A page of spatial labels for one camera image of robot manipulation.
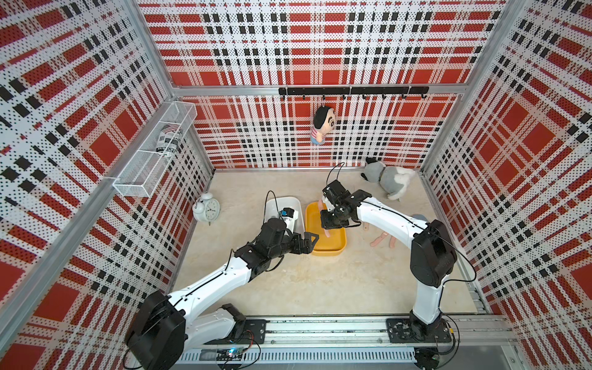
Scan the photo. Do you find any yellow storage box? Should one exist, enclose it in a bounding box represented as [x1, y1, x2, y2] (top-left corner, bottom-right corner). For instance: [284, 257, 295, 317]
[305, 202, 347, 257]

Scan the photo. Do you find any white storage box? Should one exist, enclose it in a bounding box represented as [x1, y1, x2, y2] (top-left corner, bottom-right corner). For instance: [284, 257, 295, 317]
[264, 197, 305, 234]

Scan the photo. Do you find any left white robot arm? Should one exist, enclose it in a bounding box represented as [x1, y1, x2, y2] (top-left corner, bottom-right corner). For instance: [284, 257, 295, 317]
[125, 218, 319, 369]

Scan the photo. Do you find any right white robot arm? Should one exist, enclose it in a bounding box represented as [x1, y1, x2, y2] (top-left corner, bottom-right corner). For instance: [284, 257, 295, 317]
[320, 180, 459, 342]

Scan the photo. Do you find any grey plush dog toy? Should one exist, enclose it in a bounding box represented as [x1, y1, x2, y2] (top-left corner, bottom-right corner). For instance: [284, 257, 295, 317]
[361, 157, 416, 200]

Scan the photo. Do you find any cartoon boy doll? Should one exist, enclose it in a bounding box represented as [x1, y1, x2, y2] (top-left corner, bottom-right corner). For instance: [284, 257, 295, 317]
[311, 106, 336, 145]

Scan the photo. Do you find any white alarm clock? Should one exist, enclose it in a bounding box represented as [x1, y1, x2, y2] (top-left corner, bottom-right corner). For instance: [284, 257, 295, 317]
[192, 192, 221, 224]

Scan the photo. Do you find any striped can in basket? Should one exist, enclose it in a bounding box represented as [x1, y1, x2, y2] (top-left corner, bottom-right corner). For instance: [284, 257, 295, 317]
[156, 124, 181, 157]

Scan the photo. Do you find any black hook rail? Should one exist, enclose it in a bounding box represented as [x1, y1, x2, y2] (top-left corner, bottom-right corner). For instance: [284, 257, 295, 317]
[278, 86, 430, 98]

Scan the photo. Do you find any white wire wall basket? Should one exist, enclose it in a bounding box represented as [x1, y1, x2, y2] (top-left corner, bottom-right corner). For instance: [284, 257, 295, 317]
[113, 101, 197, 198]

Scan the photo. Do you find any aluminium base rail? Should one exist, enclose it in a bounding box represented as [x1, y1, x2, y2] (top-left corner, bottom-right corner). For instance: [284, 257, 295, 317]
[176, 314, 526, 369]

